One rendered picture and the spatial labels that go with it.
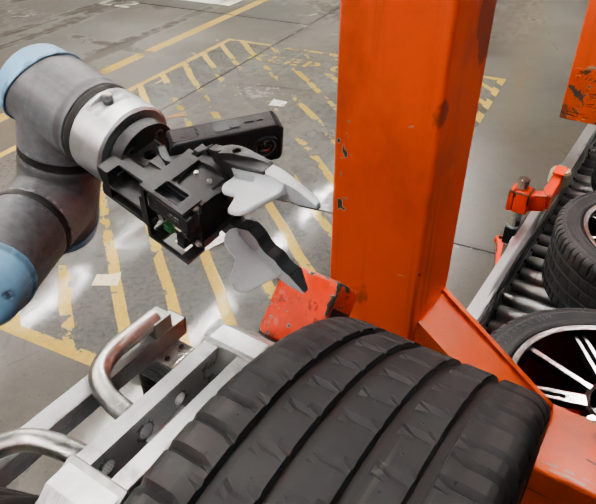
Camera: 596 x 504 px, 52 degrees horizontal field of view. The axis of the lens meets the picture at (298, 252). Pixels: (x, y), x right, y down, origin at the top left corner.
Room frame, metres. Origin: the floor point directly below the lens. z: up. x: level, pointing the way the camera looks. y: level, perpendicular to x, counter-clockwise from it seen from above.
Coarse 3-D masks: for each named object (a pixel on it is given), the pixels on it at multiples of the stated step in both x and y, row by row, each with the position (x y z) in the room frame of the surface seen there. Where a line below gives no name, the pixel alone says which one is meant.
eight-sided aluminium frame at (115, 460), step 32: (192, 352) 0.43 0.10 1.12; (224, 352) 0.44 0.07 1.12; (256, 352) 0.43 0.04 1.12; (160, 384) 0.39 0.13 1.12; (192, 384) 0.41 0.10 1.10; (128, 416) 0.36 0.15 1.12; (160, 416) 0.37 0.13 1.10; (192, 416) 0.36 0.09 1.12; (96, 448) 0.32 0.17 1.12; (128, 448) 0.34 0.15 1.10; (160, 448) 0.32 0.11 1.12; (64, 480) 0.29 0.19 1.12; (96, 480) 0.29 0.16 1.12; (128, 480) 0.29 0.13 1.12
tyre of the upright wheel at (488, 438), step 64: (320, 320) 0.46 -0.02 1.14; (256, 384) 0.34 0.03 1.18; (320, 384) 0.34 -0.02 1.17; (384, 384) 0.35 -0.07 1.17; (448, 384) 0.36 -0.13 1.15; (512, 384) 0.40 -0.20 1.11; (192, 448) 0.28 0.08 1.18; (256, 448) 0.28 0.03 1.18; (320, 448) 0.28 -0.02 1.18; (384, 448) 0.28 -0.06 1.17; (448, 448) 0.29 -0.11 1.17; (512, 448) 0.29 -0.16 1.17
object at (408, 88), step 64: (384, 0) 0.80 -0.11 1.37; (448, 0) 0.75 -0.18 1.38; (384, 64) 0.79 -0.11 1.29; (448, 64) 0.75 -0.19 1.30; (384, 128) 0.79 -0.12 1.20; (448, 128) 0.77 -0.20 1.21; (384, 192) 0.79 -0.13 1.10; (448, 192) 0.81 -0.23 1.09; (384, 256) 0.78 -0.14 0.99; (448, 256) 0.86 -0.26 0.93; (384, 320) 0.77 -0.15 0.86
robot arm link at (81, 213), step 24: (24, 168) 0.58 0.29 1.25; (48, 168) 0.57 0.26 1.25; (72, 168) 0.58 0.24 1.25; (0, 192) 0.55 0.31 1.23; (48, 192) 0.55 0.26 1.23; (72, 192) 0.58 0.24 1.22; (96, 192) 0.61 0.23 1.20; (72, 216) 0.55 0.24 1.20; (96, 216) 0.61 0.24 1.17; (72, 240) 0.55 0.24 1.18
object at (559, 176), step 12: (552, 168) 2.02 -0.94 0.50; (564, 168) 2.01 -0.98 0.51; (552, 180) 1.94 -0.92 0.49; (564, 180) 1.98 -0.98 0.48; (516, 192) 1.83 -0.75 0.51; (528, 192) 1.83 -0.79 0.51; (540, 192) 1.85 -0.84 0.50; (552, 192) 1.85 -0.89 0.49; (516, 204) 1.82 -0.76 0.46; (528, 204) 1.82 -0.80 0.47; (540, 204) 1.82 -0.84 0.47
